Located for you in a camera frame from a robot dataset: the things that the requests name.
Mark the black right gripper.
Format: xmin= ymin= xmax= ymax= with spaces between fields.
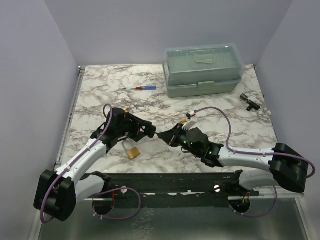
xmin=159 ymin=122 xmax=202 ymax=158

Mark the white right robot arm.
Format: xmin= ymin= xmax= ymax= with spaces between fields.
xmin=157 ymin=123 xmax=309 ymax=196

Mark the black T-shaped tool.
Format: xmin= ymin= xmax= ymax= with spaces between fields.
xmin=240 ymin=93 xmax=261 ymax=112

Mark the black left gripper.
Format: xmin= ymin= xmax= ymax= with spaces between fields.
xmin=116 ymin=113 xmax=152 ymax=142

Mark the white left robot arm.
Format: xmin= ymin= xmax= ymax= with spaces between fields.
xmin=33 ymin=104 xmax=156 ymax=224

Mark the green plastic toolbox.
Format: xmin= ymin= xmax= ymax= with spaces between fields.
xmin=162 ymin=43 xmax=245 ymax=98

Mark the black padlock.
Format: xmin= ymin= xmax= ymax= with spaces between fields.
xmin=144 ymin=124 xmax=156 ymax=139

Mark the red blue screwdriver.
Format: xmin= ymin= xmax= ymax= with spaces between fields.
xmin=123 ymin=85 xmax=157 ymax=91

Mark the brass padlock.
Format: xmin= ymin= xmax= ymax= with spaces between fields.
xmin=121 ymin=139 xmax=141 ymax=160

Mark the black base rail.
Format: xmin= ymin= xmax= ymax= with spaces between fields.
xmin=101 ymin=170 xmax=259 ymax=208

